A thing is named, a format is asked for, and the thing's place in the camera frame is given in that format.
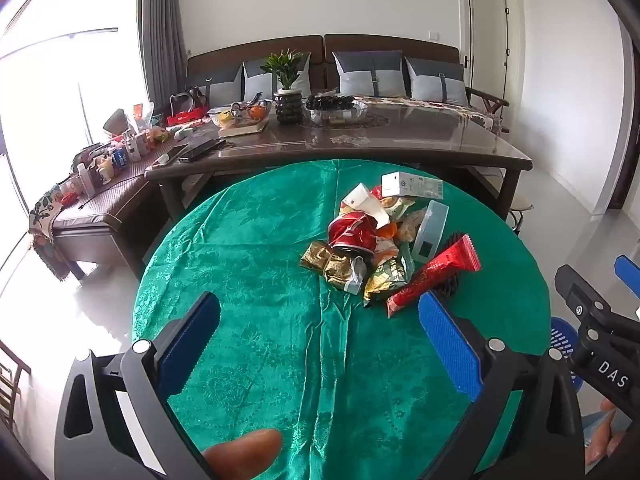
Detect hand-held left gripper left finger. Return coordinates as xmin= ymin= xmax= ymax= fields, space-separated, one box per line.
xmin=54 ymin=291 xmax=222 ymax=480

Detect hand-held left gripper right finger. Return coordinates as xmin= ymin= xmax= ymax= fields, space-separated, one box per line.
xmin=418 ymin=290 xmax=586 ymax=480

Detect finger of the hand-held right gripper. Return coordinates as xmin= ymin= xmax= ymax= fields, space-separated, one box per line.
xmin=614 ymin=255 xmax=640 ymax=288
xmin=554 ymin=264 xmax=616 ymax=333

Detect blue plastic waste basket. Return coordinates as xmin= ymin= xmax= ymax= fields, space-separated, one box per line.
xmin=550 ymin=316 xmax=585 ymax=397

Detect long red snack wrapper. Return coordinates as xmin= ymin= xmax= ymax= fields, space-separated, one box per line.
xmin=386 ymin=234 xmax=482 ymax=318

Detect clear plastic box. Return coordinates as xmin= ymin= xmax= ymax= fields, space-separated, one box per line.
xmin=411 ymin=200 xmax=449 ymax=264

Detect orange white snack bag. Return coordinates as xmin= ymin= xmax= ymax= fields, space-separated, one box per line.
xmin=372 ymin=222 xmax=401 ymax=261

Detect pale noodle packet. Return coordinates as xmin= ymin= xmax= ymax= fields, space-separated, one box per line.
xmin=397 ymin=210 xmax=426 ymax=243

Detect gold foil packet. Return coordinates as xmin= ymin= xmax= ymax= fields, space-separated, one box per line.
xmin=300 ymin=241 xmax=335 ymax=272
xmin=324 ymin=252 xmax=368 ymax=295

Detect green yellow snack bag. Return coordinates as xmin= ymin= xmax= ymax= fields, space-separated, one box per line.
xmin=380 ymin=196 xmax=416 ymax=221

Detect crushed red can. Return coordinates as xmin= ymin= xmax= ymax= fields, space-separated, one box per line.
xmin=327 ymin=210 xmax=381 ymax=257

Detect white milk carton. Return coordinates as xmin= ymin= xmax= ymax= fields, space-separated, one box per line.
xmin=381 ymin=171 xmax=444 ymax=200

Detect person's right hand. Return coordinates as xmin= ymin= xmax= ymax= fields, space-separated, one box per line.
xmin=585 ymin=399 xmax=632 ymax=467

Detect person's left hand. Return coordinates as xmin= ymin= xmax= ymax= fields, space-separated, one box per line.
xmin=202 ymin=429 xmax=283 ymax=480

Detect white cushioned stool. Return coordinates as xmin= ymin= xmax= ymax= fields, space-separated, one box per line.
xmin=509 ymin=195 xmax=536 ymax=233

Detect green tablecloth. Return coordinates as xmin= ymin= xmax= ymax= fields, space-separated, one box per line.
xmin=131 ymin=159 xmax=551 ymax=480

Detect wooden side bench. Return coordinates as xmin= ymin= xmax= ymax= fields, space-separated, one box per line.
xmin=30 ymin=150 xmax=156 ymax=281

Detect floral fringed cloth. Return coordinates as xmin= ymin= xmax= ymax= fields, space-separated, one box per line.
xmin=29 ymin=185 xmax=71 ymax=281

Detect wooden chair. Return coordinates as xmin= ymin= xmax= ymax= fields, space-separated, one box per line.
xmin=0 ymin=340 xmax=32 ymax=421

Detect black remote control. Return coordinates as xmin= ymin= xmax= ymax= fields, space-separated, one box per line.
xmin=177 ymin=140 xmax=226 ymax=163

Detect cluster of small bottles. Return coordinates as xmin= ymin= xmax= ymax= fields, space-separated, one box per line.
xmin=59 ymin=130 xmax=156 ymax=201

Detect dark wooden coffee table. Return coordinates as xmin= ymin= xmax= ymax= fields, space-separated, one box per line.
xmin=145 ymin=102 xmax=533 ymax=221

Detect beige book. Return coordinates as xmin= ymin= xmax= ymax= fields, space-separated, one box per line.
xmin=218 ymin=120 xmax=269 ymax=138

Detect red box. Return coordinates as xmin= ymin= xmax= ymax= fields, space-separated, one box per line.
xmin=166 ymin=107 xmax=208 ymax=126

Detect floral sofa cover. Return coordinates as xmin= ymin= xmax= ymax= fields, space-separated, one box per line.
xmin=350 ymin=95 xmax=501 ymax=131

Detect glass fruit bowl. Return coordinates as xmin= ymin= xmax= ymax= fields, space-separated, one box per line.
xmin=209 ymin=100 xmax=273 ymax=128

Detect dark round placemat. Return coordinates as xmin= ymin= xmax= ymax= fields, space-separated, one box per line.
xmin=300 ymin=112 xmax=390 ymax=131

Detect dark handbag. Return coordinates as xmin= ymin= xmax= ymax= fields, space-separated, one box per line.
xmin=170 ymin=87 xmax=207 ymax=116

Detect potted green plant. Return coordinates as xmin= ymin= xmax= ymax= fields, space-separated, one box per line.
xmin=260 ymin=49 xmax=306 ymax=125

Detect grey white pillow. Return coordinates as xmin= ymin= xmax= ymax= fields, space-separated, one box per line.
xmin=243 ymin=52 xmax=312 ymax=101
xmin=332 ymin=50 xmax=406 ymax=98
xmin=187 ymin=64 xmax=244 ymax=106
xmin=405 ymin=57 xmax=471 ymax=107

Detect glass tray of dark grapes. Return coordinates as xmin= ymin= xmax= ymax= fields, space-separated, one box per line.
xmin=305 ymin=94 xmax=368 ymax=126

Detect white door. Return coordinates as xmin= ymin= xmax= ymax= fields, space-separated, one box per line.
xmin=460 ymin=0 xmax=521 ymax=106

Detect grey curtain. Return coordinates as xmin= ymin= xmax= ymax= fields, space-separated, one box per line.
xmin=142 ymin=0 xmax=188 ymax=111

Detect brown wooden sofa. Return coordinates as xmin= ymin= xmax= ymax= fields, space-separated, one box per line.
xmin=185 ymin=35 xmax=511 ymax=133

